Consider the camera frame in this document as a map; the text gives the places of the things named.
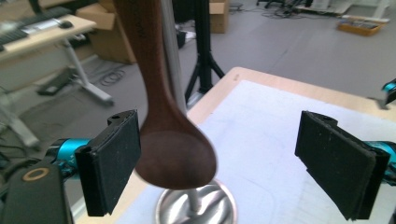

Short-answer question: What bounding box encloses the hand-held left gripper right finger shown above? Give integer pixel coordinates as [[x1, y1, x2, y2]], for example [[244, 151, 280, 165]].
[[294, 110, 390, 221]]

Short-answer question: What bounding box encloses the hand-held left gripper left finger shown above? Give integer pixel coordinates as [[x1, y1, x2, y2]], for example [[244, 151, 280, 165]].
[[75, 109, 143, 217]]

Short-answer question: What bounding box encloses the brown wooden spoon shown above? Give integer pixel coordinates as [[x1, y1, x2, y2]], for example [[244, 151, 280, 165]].
[[113, 0, 218, 191]]

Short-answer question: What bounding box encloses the silver metal hook stand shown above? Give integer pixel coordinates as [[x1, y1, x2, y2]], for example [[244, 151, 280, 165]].
[[154, 0, 238, 224]]

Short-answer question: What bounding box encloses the yellow tray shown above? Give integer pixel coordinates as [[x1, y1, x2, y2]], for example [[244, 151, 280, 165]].
[[336, 14, 390, 37]]

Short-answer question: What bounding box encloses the white gridded paper mat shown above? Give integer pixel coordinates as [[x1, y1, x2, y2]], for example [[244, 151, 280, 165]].
[[115, 79, 396, 224]]

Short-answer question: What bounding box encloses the black flat floor device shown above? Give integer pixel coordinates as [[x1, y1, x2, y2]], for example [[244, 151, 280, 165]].
[[36, 68, 79, 96]]

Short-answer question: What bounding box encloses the large cardboard box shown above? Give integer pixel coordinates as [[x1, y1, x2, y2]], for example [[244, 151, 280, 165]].
[[76, 0, 138, 65]]

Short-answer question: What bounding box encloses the wooden desk with white legs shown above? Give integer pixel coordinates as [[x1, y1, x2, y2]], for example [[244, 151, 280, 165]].
[[0, 6, 115, 107]]

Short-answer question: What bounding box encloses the black keyboard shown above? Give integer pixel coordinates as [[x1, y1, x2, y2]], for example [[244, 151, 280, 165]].
[[0, 7, 73, 47]]

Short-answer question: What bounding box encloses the small cardboard box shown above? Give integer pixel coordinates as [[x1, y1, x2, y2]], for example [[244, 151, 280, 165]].
[[208, 0, 230, 35]]

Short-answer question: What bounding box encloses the black cable coil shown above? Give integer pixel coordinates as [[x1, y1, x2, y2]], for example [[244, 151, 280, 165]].
[[98, 68, 126, 87]]

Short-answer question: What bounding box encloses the black metal frame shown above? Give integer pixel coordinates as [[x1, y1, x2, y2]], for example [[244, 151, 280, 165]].
[[184, 0, 226, 105]]

